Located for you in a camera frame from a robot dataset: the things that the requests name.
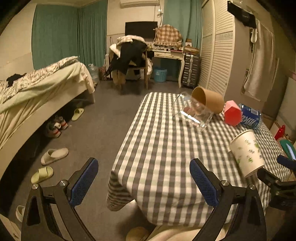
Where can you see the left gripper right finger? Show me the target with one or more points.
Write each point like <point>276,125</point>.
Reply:
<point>248,222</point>

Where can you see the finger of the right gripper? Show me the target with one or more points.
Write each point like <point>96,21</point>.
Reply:
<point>268,178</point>
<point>286,162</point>

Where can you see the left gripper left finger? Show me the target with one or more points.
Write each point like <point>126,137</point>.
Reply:
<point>39,222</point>

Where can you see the white floral paper cup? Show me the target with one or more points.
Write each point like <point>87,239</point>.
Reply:
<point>246,151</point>

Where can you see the red geometric cup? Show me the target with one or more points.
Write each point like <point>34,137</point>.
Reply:
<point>232,113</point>

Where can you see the brown kraft paper cup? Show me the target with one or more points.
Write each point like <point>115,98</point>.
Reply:
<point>212,100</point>

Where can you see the clear glass cup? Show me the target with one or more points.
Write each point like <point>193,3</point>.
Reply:
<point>185,107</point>

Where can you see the green plastic stool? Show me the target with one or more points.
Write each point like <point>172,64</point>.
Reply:
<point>288,148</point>

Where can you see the white slipper bottom left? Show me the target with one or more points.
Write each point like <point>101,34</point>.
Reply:
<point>20,210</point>

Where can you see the white slipper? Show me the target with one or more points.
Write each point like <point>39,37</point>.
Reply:
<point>20,210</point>
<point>53,155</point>

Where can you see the red plastic stool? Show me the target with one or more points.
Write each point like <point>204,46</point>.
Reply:
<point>280,133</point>

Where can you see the green slipper near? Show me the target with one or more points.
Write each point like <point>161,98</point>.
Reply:
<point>42,174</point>

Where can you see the white refrigerator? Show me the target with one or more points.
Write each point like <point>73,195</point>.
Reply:
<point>287,111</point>

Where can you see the blue plastic drink bottle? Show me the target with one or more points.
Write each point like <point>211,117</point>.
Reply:
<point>250,117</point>

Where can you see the red white sneaker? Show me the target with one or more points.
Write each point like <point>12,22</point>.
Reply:
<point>52,131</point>
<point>62,123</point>

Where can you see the hanging beige towel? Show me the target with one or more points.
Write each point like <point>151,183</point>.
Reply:
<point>259,80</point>

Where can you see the grey checkered tablecloth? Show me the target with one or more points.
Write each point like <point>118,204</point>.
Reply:
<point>152,165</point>

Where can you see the green slipper under bed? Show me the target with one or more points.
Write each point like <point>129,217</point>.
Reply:
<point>77,114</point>

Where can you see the bed with beige bedding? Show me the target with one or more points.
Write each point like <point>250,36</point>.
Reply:
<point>35,97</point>

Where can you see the dark suitcase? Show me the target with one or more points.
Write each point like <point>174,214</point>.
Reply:
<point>191,72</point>

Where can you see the white louvered wardrobe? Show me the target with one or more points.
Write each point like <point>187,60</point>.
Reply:
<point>225,56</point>

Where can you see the clear water jug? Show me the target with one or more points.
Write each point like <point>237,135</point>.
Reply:
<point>94,72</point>

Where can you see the blue laundry basket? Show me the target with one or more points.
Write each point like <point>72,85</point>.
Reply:
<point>160,75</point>

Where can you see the white desk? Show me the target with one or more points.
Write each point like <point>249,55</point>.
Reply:
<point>175,55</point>

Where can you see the chair piled with clothes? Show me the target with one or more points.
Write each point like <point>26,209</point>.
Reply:
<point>129,52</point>

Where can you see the plaid cloth bundle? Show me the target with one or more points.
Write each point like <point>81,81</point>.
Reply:
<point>168,36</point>

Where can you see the teal curtain right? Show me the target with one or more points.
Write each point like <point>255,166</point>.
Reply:
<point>186,16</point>

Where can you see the teal curtain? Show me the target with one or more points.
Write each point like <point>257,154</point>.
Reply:
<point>64,31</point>
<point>186,16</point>

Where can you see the teal curtain left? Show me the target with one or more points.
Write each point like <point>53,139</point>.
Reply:
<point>64,31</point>

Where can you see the black television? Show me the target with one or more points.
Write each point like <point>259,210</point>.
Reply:
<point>144,29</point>

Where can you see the air conditioner unit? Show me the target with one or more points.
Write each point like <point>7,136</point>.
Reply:
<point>132,3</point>

